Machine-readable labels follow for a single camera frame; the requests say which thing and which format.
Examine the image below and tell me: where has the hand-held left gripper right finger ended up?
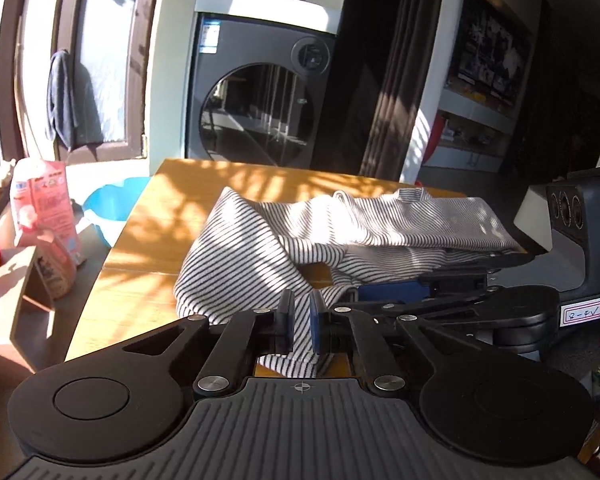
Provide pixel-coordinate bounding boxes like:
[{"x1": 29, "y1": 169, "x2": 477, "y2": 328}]
[{"x1": 309, "y1": 291, "x2": 482, "y2": 394}]

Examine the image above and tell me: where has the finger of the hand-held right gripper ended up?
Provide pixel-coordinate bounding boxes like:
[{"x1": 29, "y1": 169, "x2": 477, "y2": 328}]
[
  {"x1": 349, "y1": 285, "x2": 505, "y2": 320},
  {"x1": 357, "y1": 252, "x2": 537, "y2": 306}
]

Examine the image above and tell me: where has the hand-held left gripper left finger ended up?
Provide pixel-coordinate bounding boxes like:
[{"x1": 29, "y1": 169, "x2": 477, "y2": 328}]
[{"x1": 122, "y1": 290, "x2": 296, "y2": 397}]

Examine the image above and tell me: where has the striped white garment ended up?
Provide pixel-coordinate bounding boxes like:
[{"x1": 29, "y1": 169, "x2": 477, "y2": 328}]
[{"x1": 173, "y1": 185, "x2": 527, "y2": 379}]

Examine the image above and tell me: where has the blue plastic basin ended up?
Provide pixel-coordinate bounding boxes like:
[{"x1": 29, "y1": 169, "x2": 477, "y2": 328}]
[{"x1": 82, "y1": 176, "x2": 154, "y2": 249}]

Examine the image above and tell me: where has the dark brown curtain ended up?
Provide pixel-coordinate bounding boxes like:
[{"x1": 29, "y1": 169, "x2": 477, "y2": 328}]
[{"x1": 359, "y1": 0, "x2": 448, "y2": 182}]

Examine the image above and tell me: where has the grey front-load washing machine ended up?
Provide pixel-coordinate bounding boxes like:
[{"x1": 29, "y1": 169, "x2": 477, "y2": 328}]
[{"x1": 184, "y1": 10, "x2": 339, "y2": 167}]

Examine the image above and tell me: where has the brown paper bag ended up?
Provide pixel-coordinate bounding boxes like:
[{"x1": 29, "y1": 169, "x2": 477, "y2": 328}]
[{"x1": 32, "y1": 234, "x2": 79, "y2": 302}]

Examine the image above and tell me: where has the pink printed package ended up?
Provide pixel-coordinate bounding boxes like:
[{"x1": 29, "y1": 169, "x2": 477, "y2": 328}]
[{"x1": 9, "y1": 157, "x2": 84, "y2": 267}]

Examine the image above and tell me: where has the white counter over washer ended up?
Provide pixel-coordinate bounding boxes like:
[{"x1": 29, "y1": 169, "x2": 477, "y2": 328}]
[{"x1": 194, "y1": 0, "x2": 344, "y2": 37}]

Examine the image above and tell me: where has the dark hanging towel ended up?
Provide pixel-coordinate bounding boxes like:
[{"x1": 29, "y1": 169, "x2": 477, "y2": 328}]
[{"x1": 44, "y1": 49, "x2": 82, "y2": 152}]

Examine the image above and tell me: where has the brown framed glass door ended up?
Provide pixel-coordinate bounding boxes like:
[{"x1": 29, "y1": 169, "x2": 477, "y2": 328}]
[{"x1": 54, "y1": 0, "x2": 153, "y2": 163}]

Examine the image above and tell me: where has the white wall shelf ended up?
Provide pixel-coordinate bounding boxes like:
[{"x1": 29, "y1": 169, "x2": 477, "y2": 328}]
[{"x1": 424, "y1": 85, "x2": 517, "y2": 172}]

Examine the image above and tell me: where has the wall television screen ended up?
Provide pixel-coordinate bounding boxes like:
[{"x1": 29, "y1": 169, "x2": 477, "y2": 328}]
[{"x1": 447, "y1": 0, "x2": 535, "y2": 110}]

